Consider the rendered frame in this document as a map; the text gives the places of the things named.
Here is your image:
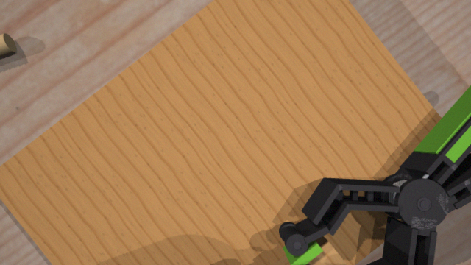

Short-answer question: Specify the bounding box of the light brown wooden board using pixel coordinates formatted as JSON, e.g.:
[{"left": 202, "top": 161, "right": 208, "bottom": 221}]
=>
[{"left": 0, "top": 0, "right": 441, "bottom": 265}]

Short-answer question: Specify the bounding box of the small wooden block with round hole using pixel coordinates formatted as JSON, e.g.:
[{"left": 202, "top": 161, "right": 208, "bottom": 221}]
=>
[{"left": 274, "top": 236, "right": 347, "bottom": 265}]

